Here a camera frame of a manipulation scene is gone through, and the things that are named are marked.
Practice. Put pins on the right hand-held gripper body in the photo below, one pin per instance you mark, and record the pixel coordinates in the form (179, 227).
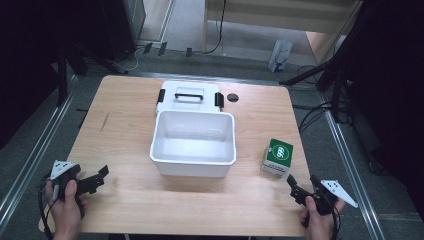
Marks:
(325, 196)

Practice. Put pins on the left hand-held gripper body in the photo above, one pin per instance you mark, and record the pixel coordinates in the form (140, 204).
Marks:
(68, 173)

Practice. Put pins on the green and white carton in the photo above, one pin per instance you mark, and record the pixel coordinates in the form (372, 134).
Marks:
(278, 160)

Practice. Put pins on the white plastic storage box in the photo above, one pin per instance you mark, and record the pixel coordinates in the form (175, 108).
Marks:
(193, 143)

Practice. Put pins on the person's right hand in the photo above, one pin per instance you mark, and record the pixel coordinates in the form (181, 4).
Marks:
(318, 223)

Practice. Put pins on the person's left hand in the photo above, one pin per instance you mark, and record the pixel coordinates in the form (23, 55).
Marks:
(66, 213)

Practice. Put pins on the black metal stand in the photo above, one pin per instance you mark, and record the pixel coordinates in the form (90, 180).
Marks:
(62, 76)

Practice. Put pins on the black table grommet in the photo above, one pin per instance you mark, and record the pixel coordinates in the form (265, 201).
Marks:
(232, 97)

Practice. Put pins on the black tripod stand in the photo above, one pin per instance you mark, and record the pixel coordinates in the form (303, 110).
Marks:
(333, 76)

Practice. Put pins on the white paper bag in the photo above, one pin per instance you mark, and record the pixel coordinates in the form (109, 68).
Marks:
(280, 55)

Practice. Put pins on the black tape strip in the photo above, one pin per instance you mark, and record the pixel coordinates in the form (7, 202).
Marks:
(189, 52)
(147, 48)
(162, 49)

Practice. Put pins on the dark cabinet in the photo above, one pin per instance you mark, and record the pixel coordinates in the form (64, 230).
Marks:
(123, 26)

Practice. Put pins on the light wooden furniture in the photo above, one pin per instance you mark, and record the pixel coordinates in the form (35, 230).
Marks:
(283, 13)

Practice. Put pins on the metal floor rail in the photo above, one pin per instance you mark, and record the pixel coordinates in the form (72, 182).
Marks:
(350, 166)
(36, 146)

